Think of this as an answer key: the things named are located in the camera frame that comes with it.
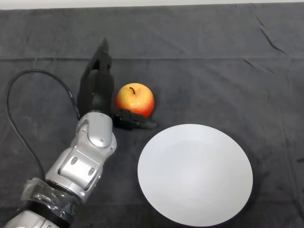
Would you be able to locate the red yellow apple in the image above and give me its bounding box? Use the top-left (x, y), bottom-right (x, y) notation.
top-left (115, 83), bottom-right (155, 118)

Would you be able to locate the white round plate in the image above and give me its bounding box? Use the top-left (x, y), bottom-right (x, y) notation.
top-left (137, 123), bottom-right (254, 227)

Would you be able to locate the black cloth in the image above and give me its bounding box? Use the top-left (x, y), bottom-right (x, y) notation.
top-left (0, 2), bottom-right (304, 228)

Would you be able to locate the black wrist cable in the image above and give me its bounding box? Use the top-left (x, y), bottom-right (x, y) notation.
top-left (6, 69), bottom-right (81, 180)

